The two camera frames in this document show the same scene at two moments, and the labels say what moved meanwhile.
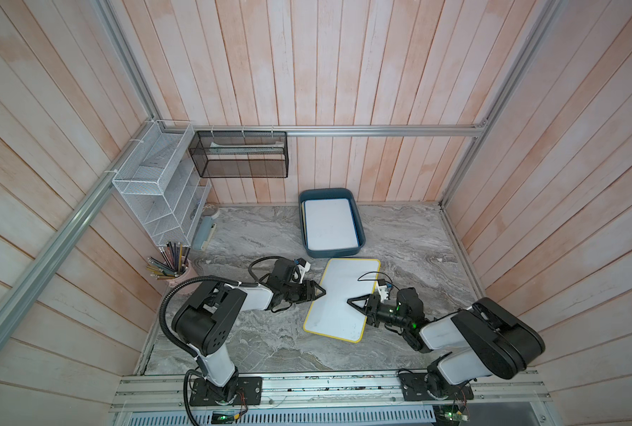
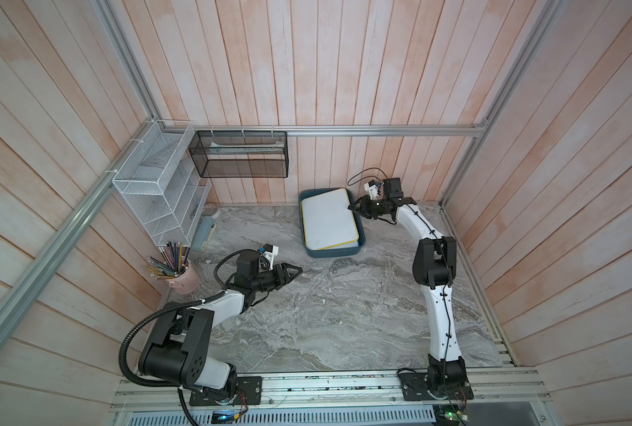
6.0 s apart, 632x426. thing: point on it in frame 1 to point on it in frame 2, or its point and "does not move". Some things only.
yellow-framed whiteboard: [332, 314] to [327, 221]
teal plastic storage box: [331, 193] does not move
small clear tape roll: [210, 209] does not move
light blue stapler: [204, 232] does not move
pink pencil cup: [183, 279] does not move
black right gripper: [371, 308] to [362, 206]
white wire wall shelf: [159, 185] does not move
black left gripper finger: [313, 291] to [280, 273]
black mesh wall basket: [240, 153] does not move
